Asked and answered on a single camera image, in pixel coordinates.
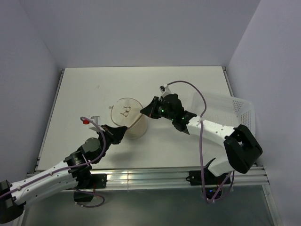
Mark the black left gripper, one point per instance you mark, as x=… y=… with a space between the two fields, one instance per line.
x=115 y=133

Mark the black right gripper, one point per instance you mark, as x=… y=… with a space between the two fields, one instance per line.
x=150 y=110

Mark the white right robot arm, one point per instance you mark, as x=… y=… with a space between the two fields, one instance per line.
x=241 y=147

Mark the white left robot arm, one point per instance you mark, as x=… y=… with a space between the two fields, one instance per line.
x=71 y=173

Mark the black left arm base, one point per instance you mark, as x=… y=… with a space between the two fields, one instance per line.
x=87 y=186

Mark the white plastic basket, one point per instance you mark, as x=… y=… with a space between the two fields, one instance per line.
x=222 y=109

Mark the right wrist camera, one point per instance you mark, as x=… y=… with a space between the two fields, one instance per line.
x=165 y=90

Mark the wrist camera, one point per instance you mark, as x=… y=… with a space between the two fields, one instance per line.
x=93 y=123
x=165 y=90

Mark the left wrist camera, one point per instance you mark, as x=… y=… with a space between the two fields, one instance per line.
x=93 y=123

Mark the aluminium table rail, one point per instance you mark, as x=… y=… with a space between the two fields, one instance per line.
x=163 y=178

